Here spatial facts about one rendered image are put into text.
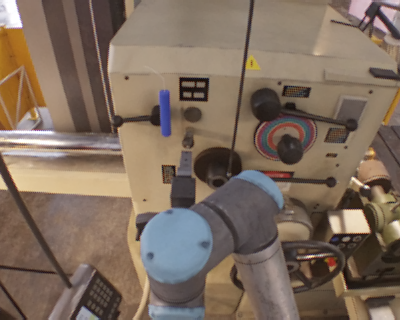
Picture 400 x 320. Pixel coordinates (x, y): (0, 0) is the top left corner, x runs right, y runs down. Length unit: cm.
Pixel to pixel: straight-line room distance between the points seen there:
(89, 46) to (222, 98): 89
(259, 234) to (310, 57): 49
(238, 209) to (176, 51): 45
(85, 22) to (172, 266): 125
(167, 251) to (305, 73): 56
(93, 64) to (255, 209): 124
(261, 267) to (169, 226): 18
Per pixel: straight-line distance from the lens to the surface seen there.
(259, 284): 52
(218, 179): 82
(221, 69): 72
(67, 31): 150
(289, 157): 76
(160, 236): 37
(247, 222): 42
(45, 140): 147
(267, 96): 69
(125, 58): 74
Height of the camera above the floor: 217
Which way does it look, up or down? 43 degrees down
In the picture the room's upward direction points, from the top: 3 degrees clockwise
